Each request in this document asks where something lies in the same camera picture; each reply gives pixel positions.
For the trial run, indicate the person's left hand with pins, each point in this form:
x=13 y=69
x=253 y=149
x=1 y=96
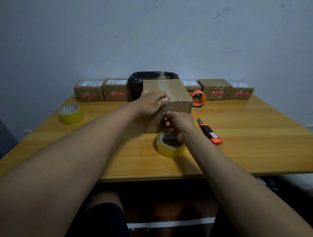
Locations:
x=150 y=102

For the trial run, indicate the person's right hand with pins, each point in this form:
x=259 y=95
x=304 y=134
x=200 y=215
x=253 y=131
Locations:
x=181 y=124

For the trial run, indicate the large brown cardboard box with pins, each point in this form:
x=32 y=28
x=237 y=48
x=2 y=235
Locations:
x=171 y=88

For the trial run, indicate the orange black utility knife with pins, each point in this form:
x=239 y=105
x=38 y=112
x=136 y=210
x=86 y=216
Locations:
x=209 y=131

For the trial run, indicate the yellow clear tape roll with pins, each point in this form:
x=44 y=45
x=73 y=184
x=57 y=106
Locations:
x=168 y=151

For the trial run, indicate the person's left forearm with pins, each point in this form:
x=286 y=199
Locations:
x=61 y=171

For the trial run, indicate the person's right forearm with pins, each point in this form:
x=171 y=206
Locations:
x=244 y=195

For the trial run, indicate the orange tape dispenser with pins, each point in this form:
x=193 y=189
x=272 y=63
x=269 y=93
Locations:
x=203 y=96

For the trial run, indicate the small box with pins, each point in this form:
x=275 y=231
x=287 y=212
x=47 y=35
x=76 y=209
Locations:
x=215 y=89
x=116 y=91
x=193 y=85
x=88 y=94
x=240 y=91

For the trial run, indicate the yellow tape roll honeycomb core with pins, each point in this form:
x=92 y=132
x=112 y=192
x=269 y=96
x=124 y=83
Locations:
x=71 y=117

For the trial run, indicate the person's left leg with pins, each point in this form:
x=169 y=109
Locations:
x=102 y=197

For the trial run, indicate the black bin with bag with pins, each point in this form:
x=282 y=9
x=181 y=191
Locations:
x=134 y=85

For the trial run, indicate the black shorts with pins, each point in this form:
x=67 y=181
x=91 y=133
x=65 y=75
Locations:
x=105 y=219

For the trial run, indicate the white wall socket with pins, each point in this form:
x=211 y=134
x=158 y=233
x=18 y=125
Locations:
x=310 y=127

